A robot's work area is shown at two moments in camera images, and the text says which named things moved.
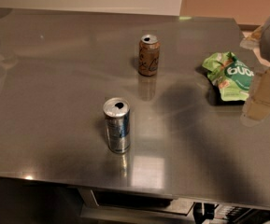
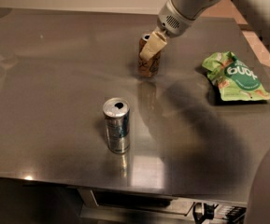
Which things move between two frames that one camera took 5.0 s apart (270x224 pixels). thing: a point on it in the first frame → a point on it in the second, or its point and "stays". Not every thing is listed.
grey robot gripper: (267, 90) → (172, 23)
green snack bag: (230, 75) stays
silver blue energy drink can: (117, 112) stays
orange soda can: (149, 55) stays
